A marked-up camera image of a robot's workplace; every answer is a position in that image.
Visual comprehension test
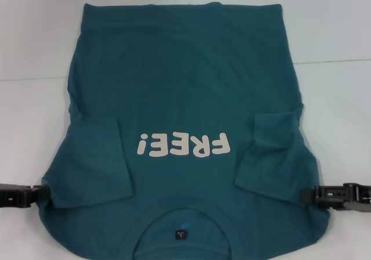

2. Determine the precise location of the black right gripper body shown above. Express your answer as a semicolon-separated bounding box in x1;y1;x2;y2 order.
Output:
343;182;371;214

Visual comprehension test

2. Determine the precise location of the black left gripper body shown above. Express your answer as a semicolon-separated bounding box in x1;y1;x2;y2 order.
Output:
0;183;41;210

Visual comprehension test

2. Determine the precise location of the teal t-shirt with FREE print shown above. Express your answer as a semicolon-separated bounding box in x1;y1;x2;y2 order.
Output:
40;1;331;260

